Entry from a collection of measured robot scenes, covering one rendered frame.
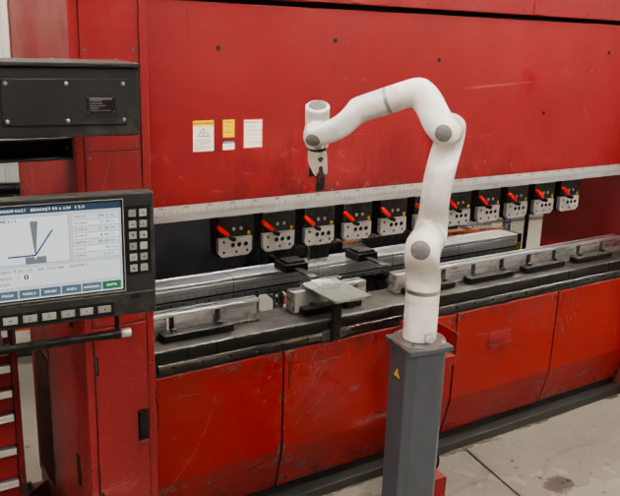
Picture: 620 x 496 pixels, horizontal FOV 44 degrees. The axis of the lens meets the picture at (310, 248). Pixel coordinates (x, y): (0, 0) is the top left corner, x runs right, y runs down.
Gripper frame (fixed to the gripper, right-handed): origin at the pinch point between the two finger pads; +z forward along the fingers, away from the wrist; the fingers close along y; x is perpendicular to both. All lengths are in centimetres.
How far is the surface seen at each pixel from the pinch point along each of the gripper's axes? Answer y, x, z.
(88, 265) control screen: -51, 81, -22
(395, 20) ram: 65, -53, -28
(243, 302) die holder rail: 4, 29, 59
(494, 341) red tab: 8, -98, 123
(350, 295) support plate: -5, -14, 58
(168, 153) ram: 21, 50, -7
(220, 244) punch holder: 10.8, 35.6, 31.4
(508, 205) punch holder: 48, -115, 69
